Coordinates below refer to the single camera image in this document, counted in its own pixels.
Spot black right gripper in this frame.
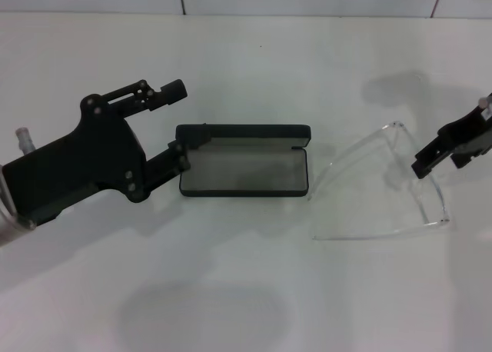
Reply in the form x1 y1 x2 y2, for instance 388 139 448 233
411 108 492 180

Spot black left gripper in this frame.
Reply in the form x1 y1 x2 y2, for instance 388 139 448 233
2 78 191 228

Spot clear transparent glasses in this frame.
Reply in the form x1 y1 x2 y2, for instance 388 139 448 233
307 121 451 241

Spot black glasses case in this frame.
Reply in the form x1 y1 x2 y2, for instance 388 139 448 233
175 123 311 198

